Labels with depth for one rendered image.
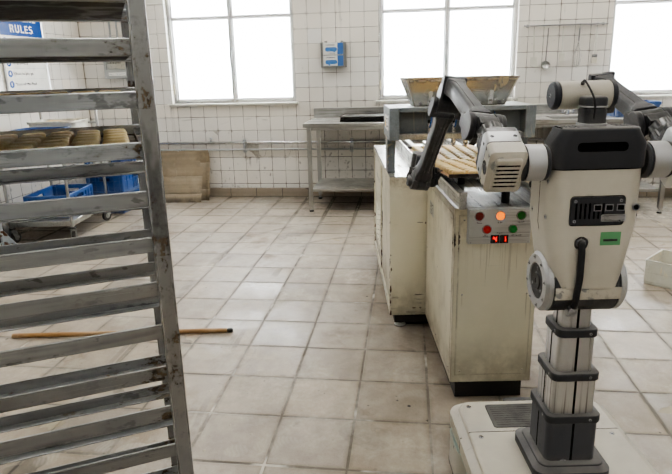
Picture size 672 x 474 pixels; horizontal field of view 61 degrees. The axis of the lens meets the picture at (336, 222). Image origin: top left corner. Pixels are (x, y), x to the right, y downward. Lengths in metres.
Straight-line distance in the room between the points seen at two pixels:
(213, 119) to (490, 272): 4.72
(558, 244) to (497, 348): 1.06
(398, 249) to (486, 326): 0.76
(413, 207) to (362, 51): 3.50
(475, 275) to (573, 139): 1.02
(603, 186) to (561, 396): 0.59
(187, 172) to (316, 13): 2.21
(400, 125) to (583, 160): 1.59
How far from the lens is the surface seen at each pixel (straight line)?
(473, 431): 1.95
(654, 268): 4.11
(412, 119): 2.95
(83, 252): 1.14
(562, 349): 1.67
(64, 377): 1.70
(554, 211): 1.49
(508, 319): 2.45
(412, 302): 3.10
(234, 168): 6.59
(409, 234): 2.97
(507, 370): 2.56
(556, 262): 1.53
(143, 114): 1.06
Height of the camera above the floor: 1.36
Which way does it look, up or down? 15 degrees down
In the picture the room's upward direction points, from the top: 1 degrees counter-clockwise
